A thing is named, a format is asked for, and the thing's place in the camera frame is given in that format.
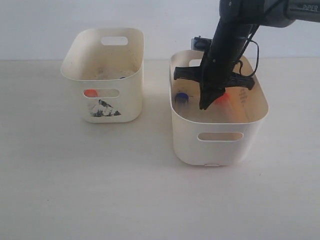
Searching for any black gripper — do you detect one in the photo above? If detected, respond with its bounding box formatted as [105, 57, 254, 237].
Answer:
[173, 22, 255, 110]

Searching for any orange cap tube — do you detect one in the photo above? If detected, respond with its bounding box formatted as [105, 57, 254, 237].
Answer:
[83, 89, 120, 98]
[214, 92, 237, 123]

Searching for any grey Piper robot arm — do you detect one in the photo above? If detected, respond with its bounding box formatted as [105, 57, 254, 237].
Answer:
[173, 0, 320, 110]

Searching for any cream plastic bin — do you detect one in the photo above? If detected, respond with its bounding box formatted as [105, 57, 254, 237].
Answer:
[60, 27, 145, 123]
[169, 49, 269, 167]

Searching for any black cable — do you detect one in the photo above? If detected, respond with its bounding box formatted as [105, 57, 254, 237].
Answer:
[237, 23, 260, 77]

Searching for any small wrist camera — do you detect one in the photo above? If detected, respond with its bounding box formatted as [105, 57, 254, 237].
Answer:
[190, 36, 212, 52]

